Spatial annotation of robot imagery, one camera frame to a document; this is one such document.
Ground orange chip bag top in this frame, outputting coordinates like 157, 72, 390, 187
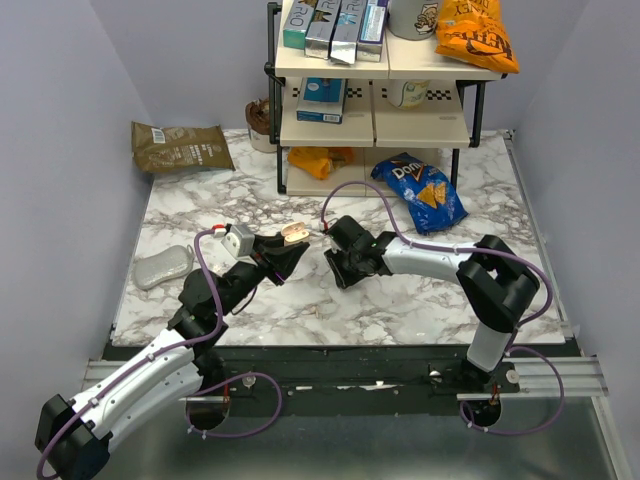
435, 0, 520, 74

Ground white green cup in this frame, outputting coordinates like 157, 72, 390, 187
387, 79, 430, 110

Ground blue Doritos chip bag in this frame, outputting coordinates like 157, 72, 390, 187
371, 152, 468, 235

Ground blue box middle shelf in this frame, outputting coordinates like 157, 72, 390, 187
296, 77, 347, 124

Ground silver toothpaste box left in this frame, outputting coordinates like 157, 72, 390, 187
304, 0, 341, 60

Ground aluminium frame rail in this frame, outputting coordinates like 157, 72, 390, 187
456, 357, 609, 401

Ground brown coffee bag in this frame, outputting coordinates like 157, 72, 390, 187
131, 122, 235, 174

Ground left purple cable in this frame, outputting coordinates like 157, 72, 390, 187
37, 227, 284, 480

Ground white cup brown contents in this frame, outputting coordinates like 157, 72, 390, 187
245, 98, 277, 153

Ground beige shelf rack black frame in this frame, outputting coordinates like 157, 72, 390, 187
264, 1, 502, 196

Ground blue white toothpaste box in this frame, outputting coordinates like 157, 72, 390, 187
356, 0, 388, 62

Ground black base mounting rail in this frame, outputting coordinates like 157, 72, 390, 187
200, 345, 520, 417

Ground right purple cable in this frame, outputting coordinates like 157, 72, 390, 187
320, 180, 566, 437

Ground white mug with cartoon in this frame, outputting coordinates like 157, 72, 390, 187
388, 0, 442, 41

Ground beige earbud charging case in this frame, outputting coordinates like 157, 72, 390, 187
281, 222, 310, 246

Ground teal toothpaste box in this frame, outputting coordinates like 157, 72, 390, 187
282, 0, 317, 50

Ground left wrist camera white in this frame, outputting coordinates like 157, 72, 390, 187
222, 224, 255, 259

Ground small orange snack bag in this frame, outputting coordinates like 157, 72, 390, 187
287, 147, 355, 180

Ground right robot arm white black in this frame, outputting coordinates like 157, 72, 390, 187
325, 216, 540, 392

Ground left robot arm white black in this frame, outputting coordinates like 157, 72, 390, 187
35, 225, 309, 479

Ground purple cable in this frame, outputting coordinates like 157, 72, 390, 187
37, 227, 284, 480
320, 180, 566, 437

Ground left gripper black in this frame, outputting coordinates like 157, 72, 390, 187
216, 234, 309, 318

